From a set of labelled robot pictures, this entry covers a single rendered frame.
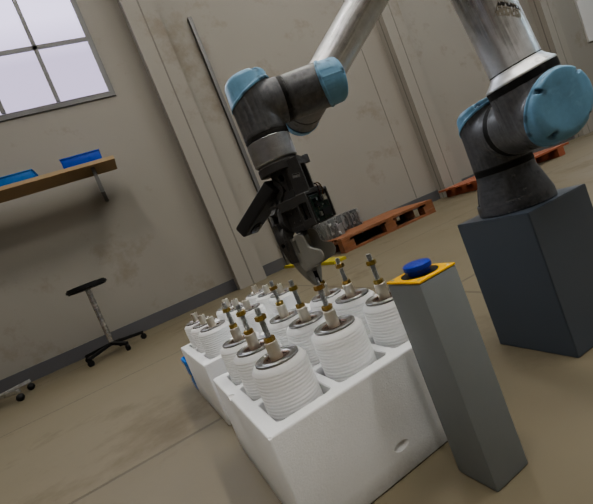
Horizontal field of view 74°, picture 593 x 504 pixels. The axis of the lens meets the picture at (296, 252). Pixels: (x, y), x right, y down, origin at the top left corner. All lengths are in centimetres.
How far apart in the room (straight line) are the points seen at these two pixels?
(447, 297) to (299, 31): 477
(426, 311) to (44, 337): 382
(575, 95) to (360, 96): 446
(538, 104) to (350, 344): 49
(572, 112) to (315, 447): 67
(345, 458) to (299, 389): 12
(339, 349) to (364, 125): 451
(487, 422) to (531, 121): 48
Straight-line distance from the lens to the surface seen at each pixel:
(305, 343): 78
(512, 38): 81
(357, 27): 88
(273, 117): 66
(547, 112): 78
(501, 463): 68
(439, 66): 611
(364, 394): 66
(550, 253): 89
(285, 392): 64
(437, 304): 56
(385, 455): 71
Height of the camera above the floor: 45
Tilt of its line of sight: 4 degrees down
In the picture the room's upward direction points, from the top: 22 degrees counter-clockwise
